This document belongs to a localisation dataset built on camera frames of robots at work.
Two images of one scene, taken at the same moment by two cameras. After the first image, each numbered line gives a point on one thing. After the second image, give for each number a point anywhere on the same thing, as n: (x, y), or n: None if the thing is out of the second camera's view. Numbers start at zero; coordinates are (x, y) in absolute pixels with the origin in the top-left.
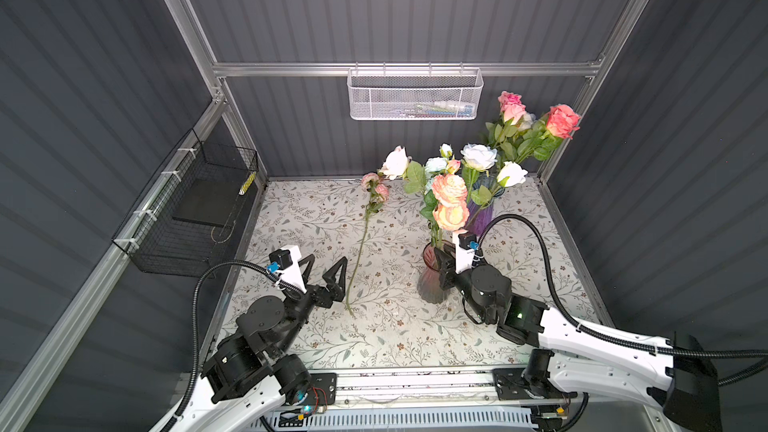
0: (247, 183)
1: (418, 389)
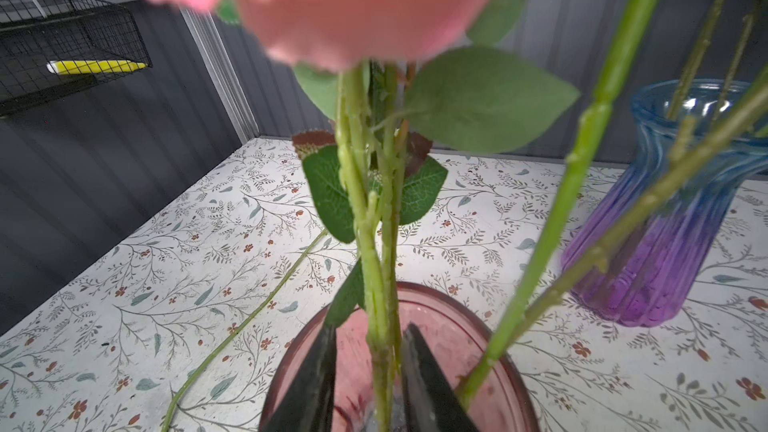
0: (91, 66)
1: None
